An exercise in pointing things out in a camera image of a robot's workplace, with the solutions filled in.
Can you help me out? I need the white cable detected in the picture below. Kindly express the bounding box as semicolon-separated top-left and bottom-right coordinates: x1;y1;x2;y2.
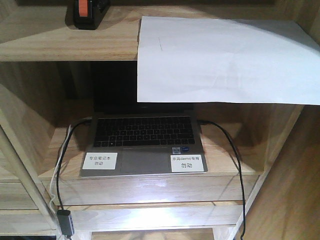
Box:
49;123;73;240

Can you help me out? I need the white right laptop label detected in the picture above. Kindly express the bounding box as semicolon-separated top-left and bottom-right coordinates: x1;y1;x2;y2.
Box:
170;154;205;173

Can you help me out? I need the black laptop cable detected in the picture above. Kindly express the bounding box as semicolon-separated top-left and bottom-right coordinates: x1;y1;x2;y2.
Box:
197;119;248;240
56;119;91;211

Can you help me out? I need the black left laptop cable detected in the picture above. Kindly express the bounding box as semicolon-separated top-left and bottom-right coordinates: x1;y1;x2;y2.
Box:
56;119;91;211

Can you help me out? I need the white paper sheet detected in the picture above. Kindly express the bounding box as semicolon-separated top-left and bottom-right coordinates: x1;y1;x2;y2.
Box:
137;16;320;105

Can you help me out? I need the white laptop label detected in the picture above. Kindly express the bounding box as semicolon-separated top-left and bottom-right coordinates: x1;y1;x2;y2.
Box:
170;154;205;173
82;152;118;170

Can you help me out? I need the black right laptop cable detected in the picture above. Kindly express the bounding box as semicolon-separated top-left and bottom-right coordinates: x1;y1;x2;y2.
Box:
197;119;248;240

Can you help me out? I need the white left laptop label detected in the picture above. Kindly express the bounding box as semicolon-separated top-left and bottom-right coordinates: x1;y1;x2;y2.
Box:
82;152;118;170

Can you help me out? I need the grey usb hub adapter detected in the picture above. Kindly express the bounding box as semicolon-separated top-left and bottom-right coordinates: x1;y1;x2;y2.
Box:
56;209;75;238

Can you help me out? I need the black stapler orange label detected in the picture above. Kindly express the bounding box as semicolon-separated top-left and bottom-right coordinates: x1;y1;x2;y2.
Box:
65;0;111;30

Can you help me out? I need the grey laptop black keyboard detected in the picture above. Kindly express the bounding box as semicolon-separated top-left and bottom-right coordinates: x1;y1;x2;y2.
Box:
79;61;209;179

